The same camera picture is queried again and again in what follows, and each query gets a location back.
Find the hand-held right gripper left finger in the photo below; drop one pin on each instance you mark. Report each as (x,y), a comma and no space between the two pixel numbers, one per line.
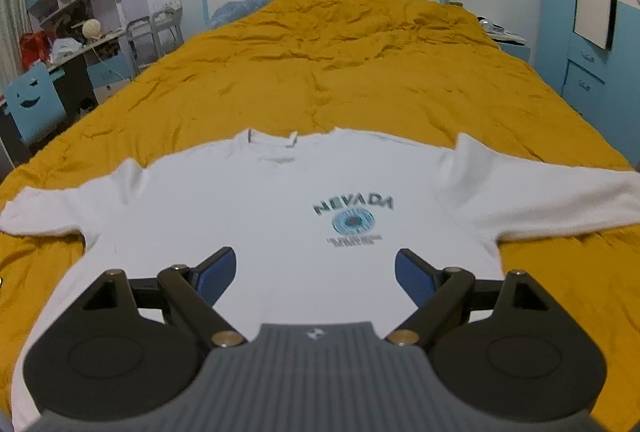
(219,272)

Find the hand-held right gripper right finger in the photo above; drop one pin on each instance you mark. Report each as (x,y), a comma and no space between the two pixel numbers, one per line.
(414,276)

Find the white printed t-shirt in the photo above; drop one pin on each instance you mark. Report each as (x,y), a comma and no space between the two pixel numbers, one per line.
(260,212)

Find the yellow blanket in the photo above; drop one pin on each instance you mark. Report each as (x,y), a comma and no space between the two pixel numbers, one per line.
(350,77)

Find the blue white drawer cabinet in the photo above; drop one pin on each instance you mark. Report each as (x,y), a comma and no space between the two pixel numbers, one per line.
(107,74)

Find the desk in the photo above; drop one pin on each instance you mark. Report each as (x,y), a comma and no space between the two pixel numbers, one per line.
(75,82)

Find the blue nightstand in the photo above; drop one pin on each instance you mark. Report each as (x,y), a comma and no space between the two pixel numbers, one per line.
(515,53)

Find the blue chair with face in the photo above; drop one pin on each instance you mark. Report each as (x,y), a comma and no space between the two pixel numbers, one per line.
(30,107)

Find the grey metal trolley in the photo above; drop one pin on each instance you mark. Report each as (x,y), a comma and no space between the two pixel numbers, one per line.
(150,29)

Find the blue pillow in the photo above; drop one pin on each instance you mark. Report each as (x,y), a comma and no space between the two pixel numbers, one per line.
(240,7)

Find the white plastic bag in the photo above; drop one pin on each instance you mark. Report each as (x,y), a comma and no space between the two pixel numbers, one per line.
(66,47)

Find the round white ball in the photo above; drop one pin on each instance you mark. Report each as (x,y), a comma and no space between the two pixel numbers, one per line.
(93,28)

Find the blue white wardrobe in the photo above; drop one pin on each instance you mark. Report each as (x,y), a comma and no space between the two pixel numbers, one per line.
(555,22)

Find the red bag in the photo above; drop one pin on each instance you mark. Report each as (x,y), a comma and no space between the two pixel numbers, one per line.
(35,46)

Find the pale curtain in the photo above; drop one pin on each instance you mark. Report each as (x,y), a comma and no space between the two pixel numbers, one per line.
(10,12)

